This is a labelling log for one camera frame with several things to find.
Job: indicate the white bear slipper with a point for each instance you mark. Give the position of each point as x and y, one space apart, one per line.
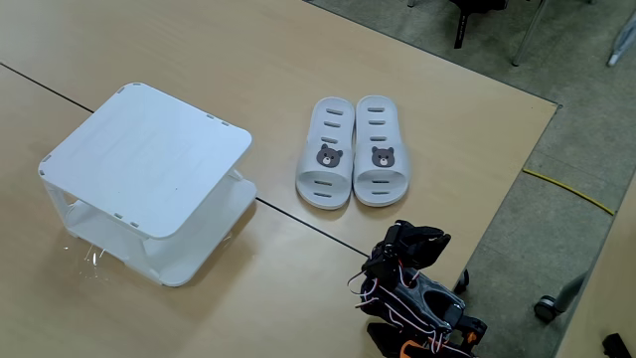
380 159
328 164

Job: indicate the white two-tier plastic box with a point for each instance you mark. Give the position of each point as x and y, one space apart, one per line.
149 159

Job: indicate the black caster wheel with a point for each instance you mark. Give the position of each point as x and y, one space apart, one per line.
462 282

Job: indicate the grey caster wheel with leg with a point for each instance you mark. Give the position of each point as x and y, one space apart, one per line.
546 308

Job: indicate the black floor object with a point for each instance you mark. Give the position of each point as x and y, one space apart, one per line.
616 346

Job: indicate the metal chair leg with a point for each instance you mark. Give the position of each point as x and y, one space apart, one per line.
527 32

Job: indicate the black chair base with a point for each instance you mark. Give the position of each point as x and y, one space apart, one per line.
469 10

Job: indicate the grey folded umbrella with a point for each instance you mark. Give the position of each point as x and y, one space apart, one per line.
623 40

